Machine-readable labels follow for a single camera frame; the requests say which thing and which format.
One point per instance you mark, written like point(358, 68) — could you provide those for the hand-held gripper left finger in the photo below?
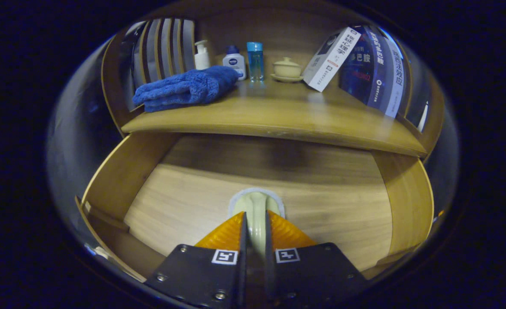
point(243, 240)

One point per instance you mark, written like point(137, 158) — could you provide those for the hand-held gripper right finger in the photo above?
point(269, 274)

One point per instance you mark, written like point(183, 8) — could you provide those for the cream brush with white pad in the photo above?
point(256, 206)

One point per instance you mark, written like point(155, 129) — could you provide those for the wooden drawer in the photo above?
point(321, 206)

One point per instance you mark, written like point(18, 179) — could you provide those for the wooden countertop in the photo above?
point(278, 111)

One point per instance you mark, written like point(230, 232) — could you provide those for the blue folded towel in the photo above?
point(184, 88)

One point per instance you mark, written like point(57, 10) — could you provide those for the white bottle with blue cap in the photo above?
point(234, 64)

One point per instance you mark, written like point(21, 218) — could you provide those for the cream lidded tea cup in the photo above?
point(286, 69)

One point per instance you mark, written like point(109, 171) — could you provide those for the clear blue bottle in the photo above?
point(255, 64)

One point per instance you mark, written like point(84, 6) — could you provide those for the white pump bottle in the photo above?
point(202, 60)

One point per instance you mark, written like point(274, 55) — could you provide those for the black backdrop cloth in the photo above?
point(77, 128)

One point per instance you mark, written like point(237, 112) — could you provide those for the white book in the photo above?
point(330, 60)

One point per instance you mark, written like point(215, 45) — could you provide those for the dark blue book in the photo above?
point(364, 68)

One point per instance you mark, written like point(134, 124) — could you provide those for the pale grey-blue book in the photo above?
point(397, 81)

